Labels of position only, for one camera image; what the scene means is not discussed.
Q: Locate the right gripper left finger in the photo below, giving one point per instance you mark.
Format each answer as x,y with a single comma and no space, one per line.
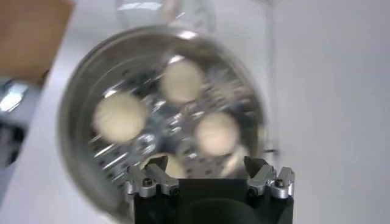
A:
152,179

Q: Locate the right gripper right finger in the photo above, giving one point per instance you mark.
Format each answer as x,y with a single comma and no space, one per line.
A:
265,178

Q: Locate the white steamed baozi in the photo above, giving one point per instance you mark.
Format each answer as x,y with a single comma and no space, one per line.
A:
120,117
176,169
217,134
182,80

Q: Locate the perforated steel steamer basket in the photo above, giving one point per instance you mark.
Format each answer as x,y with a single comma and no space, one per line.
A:
79,121

